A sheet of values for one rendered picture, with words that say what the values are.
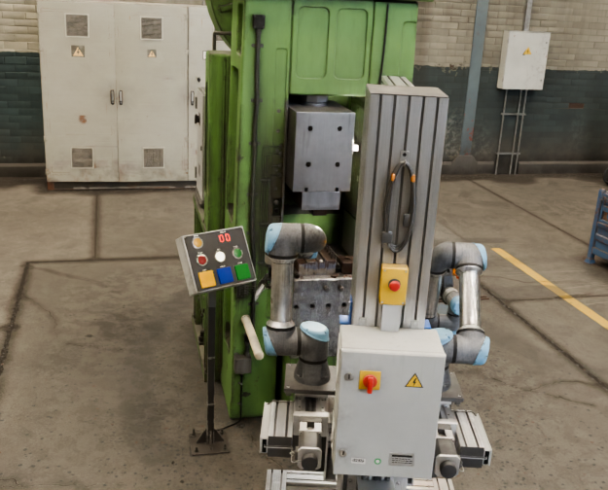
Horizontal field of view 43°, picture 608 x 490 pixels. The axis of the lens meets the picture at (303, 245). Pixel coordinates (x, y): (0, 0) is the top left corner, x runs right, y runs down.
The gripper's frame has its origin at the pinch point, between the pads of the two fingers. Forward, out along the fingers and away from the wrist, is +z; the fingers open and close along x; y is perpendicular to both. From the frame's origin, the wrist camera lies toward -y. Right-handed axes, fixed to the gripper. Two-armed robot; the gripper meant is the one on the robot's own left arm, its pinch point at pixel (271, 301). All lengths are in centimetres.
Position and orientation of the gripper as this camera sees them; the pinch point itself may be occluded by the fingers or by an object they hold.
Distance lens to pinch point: 359.6
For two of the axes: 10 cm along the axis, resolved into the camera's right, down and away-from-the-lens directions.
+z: -0.5, 9.5, 3.2
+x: 10.0, 0.5, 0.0
